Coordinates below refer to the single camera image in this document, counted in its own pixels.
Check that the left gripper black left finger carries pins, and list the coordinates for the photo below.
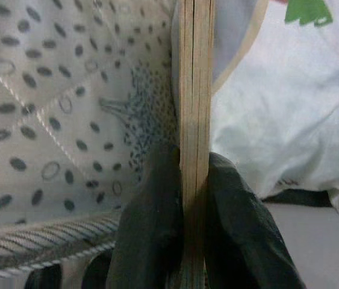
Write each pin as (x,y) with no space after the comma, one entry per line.
(151,225)

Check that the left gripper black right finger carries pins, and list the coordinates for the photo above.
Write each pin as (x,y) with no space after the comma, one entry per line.
(241,241)

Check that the white pillow with tree print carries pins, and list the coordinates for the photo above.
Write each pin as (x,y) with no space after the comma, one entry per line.
(277,105)

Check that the blue yellow children's book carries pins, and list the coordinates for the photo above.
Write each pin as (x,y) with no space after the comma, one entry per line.
(196,90)

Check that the grey quilted mattress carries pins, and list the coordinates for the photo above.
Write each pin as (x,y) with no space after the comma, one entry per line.
(51,90)

